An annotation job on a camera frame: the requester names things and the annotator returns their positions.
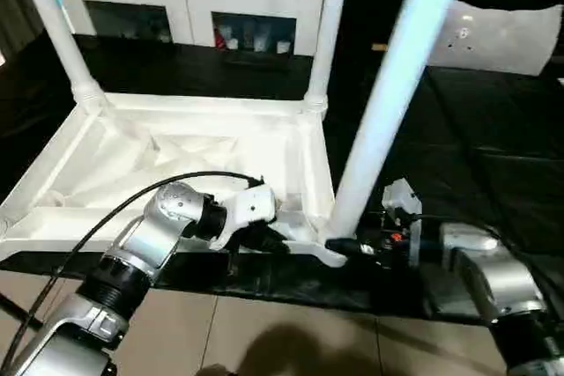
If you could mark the black work mat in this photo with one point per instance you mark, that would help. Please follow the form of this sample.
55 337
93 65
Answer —
502 156

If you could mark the white padded sheet with fitting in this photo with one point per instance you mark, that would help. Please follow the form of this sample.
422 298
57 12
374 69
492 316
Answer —
502 37

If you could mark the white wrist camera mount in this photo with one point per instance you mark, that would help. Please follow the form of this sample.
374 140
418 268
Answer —
401 200
247 209

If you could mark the white plastic table top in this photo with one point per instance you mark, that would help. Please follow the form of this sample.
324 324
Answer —
132 147

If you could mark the grey curtain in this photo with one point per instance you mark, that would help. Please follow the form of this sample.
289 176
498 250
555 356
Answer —
18 6

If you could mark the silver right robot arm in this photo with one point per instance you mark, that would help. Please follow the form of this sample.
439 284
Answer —
493 279

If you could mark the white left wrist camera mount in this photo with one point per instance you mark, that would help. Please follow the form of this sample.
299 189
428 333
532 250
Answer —
247 209

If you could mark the black stand leg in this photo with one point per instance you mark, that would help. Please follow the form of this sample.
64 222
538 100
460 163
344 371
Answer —
18 310

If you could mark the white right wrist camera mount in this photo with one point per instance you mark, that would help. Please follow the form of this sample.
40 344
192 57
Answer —
401 200

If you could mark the small yellow tag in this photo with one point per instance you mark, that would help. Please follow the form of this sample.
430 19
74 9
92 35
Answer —
380 47

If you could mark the white plastic table leg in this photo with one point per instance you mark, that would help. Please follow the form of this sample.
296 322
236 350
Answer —
53 24
397 68
328 24

